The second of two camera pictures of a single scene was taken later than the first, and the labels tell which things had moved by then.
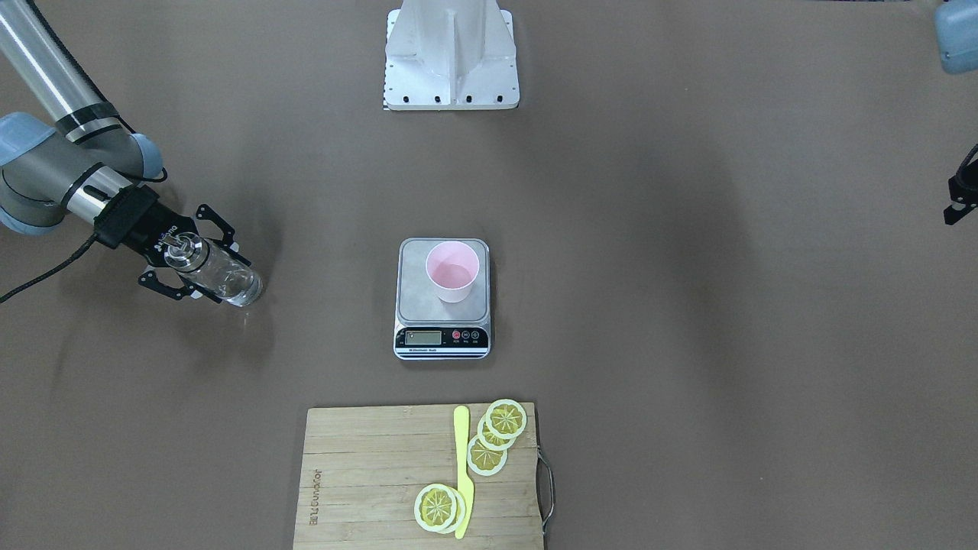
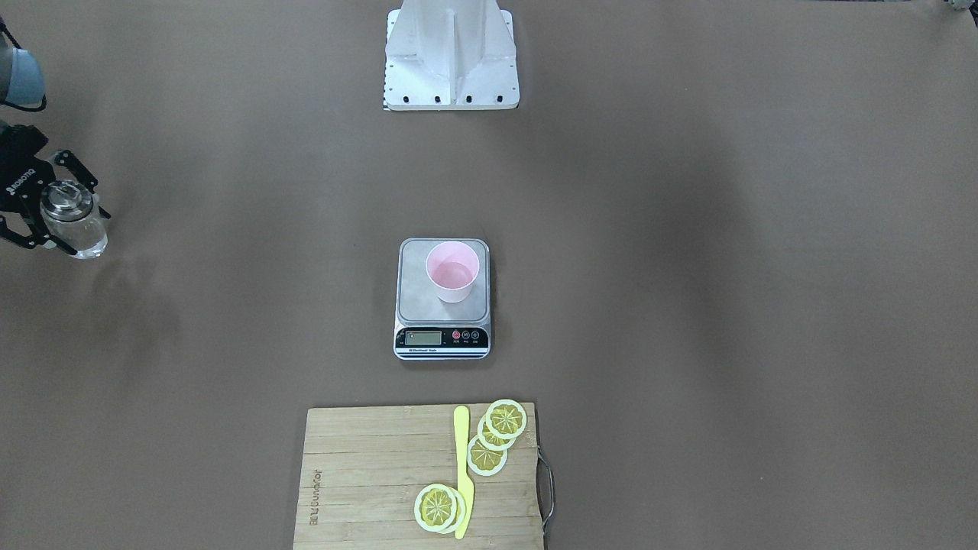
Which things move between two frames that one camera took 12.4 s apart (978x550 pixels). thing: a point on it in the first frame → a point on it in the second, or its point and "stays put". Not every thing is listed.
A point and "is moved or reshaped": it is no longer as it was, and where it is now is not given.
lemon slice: [489, 438] stays put
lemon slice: [439, 508] stays put
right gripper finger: [228, 241] → [66, 158]
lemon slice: [484, 460] stays put
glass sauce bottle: [221, 273] is moved or reshaped
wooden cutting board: [363, 469] stays put
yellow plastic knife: [461, 425] stays put
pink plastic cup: [452, 266] stays put
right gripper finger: [190, 288] → [37, 237]
